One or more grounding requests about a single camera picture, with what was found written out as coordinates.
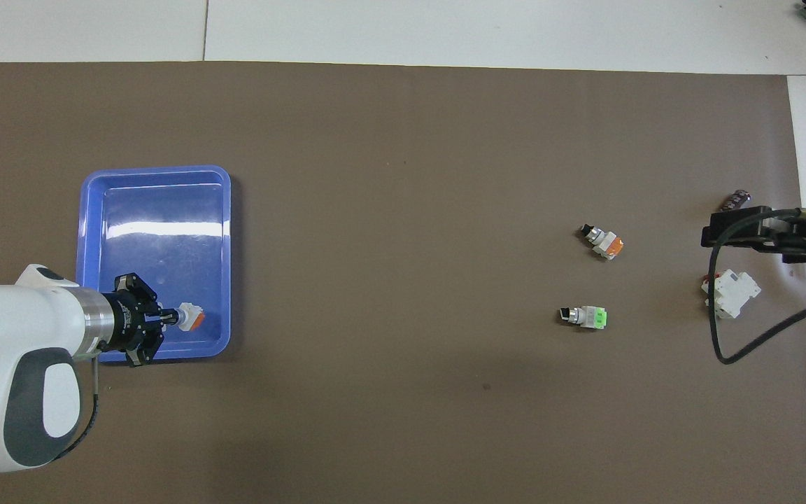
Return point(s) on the green rotary selector switch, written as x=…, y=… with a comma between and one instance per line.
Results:
x=588, y=317

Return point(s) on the blue plastic tray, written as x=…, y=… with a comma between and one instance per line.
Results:
x=158, y=238

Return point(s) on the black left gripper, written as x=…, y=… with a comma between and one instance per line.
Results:
x=126, y=322

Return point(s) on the orange rotary selector switch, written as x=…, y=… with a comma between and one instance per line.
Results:
x=192, y=318
x=606, y=243

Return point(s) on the brown table mat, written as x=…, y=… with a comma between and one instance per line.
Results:
x=403, y=210

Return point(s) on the white circuit breaker red lever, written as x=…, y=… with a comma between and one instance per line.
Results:
x=735, y=294

